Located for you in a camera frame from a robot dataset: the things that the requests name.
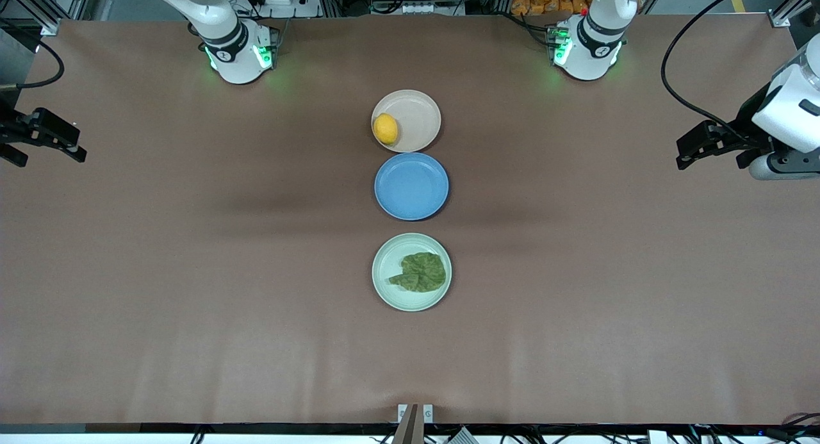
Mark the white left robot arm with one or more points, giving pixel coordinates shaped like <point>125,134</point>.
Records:
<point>586,53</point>

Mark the blue round plate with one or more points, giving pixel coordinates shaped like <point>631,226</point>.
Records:
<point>411,186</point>

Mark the yellow lemon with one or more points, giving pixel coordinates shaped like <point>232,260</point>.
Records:
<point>385,129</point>

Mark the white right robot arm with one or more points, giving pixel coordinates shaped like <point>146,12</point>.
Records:
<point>234,53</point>

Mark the pale green round plate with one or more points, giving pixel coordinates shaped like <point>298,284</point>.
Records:
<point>384,264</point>

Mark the aluminium frame profile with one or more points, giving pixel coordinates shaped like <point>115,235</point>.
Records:
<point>779,16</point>
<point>51,11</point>

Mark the green lettuce leaf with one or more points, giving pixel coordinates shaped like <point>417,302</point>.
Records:
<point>423,272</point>

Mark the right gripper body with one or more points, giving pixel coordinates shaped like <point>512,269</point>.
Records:
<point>9,131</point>

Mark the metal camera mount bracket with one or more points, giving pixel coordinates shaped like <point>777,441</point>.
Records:
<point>413,425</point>

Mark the beige round plate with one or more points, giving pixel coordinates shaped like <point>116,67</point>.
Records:
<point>419,117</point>

